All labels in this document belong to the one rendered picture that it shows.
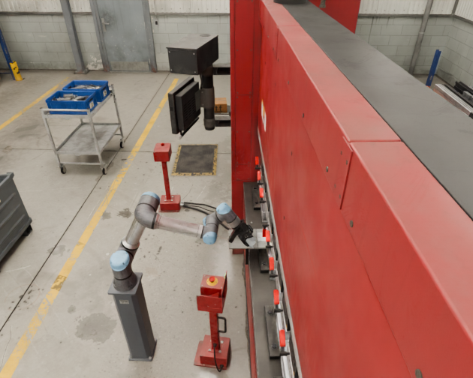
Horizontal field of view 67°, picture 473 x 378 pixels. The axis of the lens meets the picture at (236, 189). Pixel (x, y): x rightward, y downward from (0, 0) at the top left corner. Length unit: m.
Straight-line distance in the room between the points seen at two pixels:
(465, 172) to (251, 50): 2.16
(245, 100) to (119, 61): 6.88
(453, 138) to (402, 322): 0.38
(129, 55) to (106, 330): 7.12
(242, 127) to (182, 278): 1.53
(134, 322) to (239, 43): 2.04
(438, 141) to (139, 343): 2.50
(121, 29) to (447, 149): 8.78
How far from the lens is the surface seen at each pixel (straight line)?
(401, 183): 0.58
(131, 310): 2.58
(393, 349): 0.61
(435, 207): 0.55
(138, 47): 9.20
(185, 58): 2.87
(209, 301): 2.33
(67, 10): 9.40
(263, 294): 2.22
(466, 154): 0.72
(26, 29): 10.20
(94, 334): 3.30
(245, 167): 3.03
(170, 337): 3.13
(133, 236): 2.33
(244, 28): 2.63
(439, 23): 9.60
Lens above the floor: 2.60
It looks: 35 degrees down
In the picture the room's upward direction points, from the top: straight up
